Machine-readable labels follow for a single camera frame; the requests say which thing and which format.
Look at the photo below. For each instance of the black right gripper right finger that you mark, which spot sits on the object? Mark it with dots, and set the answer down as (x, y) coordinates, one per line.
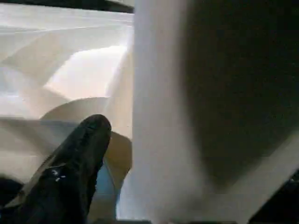
(282, 205)

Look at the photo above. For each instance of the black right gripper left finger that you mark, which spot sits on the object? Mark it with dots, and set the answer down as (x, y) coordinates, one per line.
(65, 175)

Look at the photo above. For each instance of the white upturned plastic table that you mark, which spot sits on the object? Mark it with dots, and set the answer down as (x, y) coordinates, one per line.
(46, 58)

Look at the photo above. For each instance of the white plastic table leg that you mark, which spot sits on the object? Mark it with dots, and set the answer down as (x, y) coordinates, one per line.
(163, 93)

